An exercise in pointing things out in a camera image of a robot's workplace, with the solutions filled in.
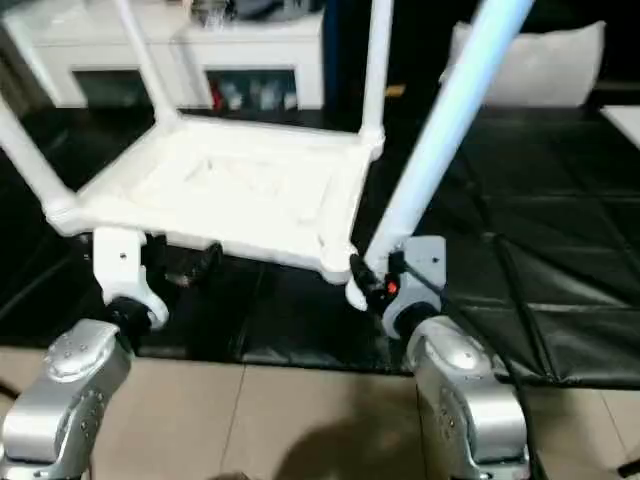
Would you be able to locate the white plastic table top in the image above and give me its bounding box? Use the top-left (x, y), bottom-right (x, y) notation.
top-left (45, 112), bottom-right (387, 286)

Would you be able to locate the white plastic table leg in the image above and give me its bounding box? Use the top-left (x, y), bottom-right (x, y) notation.
top-left (358, 0), bottom-right (397, 153)
top-left (113, 0), bottom-right (187, 133)
top-left (0, 95), bottom-right (83, 237)
top-left (344, 0), bottom-right (537, 309)

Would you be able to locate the black work mat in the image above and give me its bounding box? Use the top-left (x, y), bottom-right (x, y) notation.
top-left (0, 95), bottom-right (640, 391)

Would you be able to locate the cluster of small bottles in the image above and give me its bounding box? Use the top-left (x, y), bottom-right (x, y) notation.
top-left (208, 72), bottom-right (301, 111)

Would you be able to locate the white cabinet with glass doors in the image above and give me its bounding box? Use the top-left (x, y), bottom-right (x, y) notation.
top-left (0, 0), bottom-right (327, 113)

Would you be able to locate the black cabinet with yellow label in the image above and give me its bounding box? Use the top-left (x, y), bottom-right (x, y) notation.
top-left (324, 0), bottom-right (471, 116)

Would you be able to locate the grey bag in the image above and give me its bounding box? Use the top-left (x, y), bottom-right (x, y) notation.
top-left (232, 0), bottom-right (327, 23)

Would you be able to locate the white cushion with badge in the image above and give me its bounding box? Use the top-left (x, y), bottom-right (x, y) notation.
top-left (440, 20), bottom-right (607, 109)

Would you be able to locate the white flat board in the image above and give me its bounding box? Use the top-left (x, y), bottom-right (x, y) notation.
top-left (598, 104), bottom-right (640, 153)

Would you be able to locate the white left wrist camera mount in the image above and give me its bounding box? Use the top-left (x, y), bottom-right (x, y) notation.
top-left (92, 227), bottom-right (169, 331)

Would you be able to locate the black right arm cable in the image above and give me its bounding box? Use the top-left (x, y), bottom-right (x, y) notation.
top-left (468, 190), bottom-right (549, 480)

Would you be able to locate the dark cable bundle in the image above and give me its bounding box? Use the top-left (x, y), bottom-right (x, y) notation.
top-left (192, 0), bottom-right (233, 29)

